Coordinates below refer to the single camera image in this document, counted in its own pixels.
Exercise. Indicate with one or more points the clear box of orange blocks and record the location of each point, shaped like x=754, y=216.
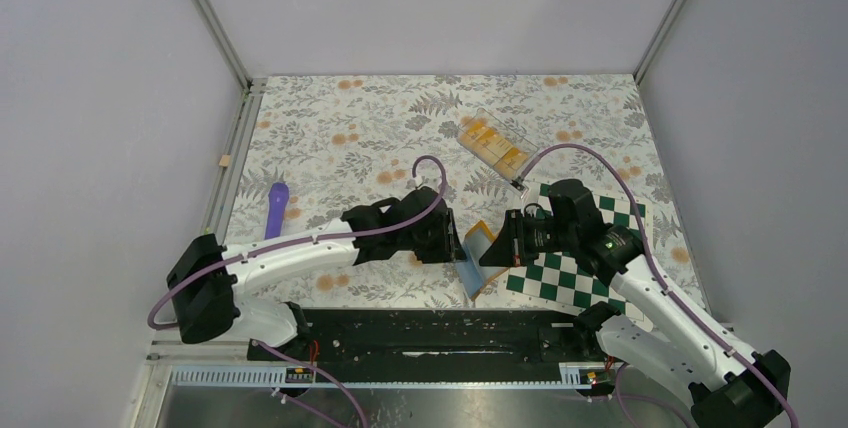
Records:
x=497, y=145

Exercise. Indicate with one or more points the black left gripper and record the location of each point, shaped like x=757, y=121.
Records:
x=449, y=248

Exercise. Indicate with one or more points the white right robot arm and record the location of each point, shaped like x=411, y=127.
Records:
x=723, y=380

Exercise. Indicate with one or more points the floral patterned table mat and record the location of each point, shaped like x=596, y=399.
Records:
x=341, y=141

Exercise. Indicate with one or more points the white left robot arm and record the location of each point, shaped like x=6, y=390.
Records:
x=212, y=287

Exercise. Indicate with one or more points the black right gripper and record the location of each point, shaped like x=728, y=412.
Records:
x=510, y=248

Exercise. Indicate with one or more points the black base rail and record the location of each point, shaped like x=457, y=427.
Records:
x=390, y=339

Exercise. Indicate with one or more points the orange leather card holder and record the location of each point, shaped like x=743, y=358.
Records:
x=476, y=241

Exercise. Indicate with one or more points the white slotted cable duct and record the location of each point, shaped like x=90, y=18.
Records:
x=556, y=376

